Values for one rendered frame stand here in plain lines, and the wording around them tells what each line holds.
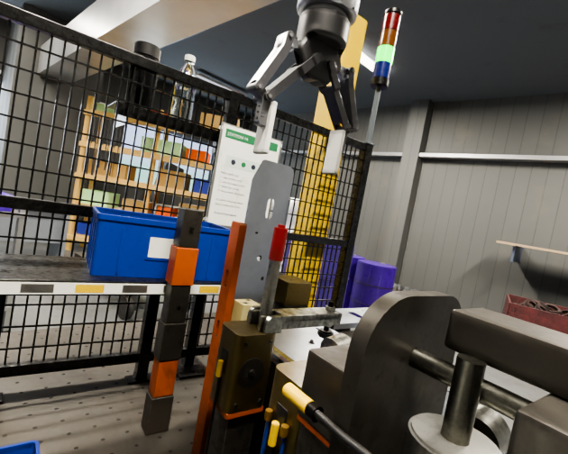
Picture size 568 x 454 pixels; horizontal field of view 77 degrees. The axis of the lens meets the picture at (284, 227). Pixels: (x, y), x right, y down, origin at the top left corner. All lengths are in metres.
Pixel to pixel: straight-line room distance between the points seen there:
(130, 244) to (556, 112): 6.20
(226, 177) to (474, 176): 5.68
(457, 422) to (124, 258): 0.70
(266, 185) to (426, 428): 0.65
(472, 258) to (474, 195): 1.00
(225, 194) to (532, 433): 0.98
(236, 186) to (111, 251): 0.45
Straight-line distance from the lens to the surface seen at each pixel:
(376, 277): 4.56
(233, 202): 1.12
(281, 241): 0.54
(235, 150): 1.12
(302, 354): 0.65
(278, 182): 0.86
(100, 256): 0.84
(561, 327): 5.01
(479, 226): 6.39
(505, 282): 6.28
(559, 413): 0.26
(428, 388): 0.36
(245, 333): 0.54
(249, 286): 0.87
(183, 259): 0.80
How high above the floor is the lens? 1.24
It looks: 3 degrees down
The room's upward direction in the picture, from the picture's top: 10 degrees clockwise
